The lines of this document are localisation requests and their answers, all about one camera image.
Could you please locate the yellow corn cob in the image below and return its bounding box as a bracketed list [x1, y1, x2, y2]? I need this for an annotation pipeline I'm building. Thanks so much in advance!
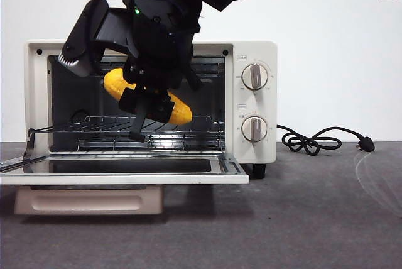
[103, 67, 193, 125]

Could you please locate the oven door with glass window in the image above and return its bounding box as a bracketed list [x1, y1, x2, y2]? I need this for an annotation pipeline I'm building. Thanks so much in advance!
[0, 151, 250, 216]

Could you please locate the beige oven control knob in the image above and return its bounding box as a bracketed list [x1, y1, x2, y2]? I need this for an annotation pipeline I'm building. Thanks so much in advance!
[241, 115, 268, 143]
[241, 63, 269, 91]

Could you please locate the cream white Toshiba toaster oven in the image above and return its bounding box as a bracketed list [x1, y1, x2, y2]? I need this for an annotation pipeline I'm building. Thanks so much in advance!
[24, 40, 278, 179]

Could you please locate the metal wire oven rack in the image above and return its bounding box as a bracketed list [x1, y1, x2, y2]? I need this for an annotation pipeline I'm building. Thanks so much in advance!
[30, 114, 226, 152]

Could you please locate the black oven power cable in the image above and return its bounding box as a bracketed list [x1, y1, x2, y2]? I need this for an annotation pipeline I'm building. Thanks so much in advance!
[276, 124, 376, 156]

